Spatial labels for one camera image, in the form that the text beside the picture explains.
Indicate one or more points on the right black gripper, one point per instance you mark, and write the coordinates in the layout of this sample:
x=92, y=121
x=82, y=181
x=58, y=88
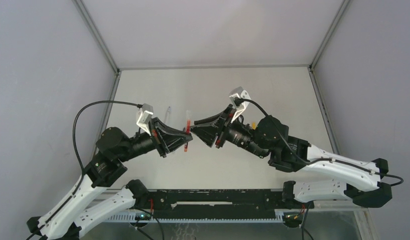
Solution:
x=208, y=129

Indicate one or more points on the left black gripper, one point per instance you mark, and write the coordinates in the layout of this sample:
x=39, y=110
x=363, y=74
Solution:
x=166, y=137

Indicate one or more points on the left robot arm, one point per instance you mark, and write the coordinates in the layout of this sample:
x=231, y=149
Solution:
x=71, y=218

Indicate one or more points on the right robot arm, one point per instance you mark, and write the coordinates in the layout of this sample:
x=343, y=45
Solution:
x=352, y=180

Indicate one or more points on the blue capped white marker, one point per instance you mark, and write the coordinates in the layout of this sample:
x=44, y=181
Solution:
x=167, y=115

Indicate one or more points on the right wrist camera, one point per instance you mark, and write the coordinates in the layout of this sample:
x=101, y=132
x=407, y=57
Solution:
x=239, y=98

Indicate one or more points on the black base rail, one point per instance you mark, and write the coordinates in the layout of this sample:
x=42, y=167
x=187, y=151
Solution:
x=218, y=203

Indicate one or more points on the aluminium frame back rail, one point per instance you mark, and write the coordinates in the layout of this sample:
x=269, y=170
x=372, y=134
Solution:
x=215, y=67

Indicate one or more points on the white cable tray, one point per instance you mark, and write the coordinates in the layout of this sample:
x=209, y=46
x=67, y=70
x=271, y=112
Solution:
x=133, y=217

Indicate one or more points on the aluminium frame left post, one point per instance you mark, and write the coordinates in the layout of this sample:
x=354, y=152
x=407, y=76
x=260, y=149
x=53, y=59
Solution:
x=98, y=38

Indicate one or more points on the aluminium frame post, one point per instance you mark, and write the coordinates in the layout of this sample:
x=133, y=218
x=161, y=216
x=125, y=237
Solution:
x=345, y=4
x=98, y=38

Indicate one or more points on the aluminium frame right post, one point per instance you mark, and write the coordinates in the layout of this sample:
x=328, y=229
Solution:
x=345, y=4

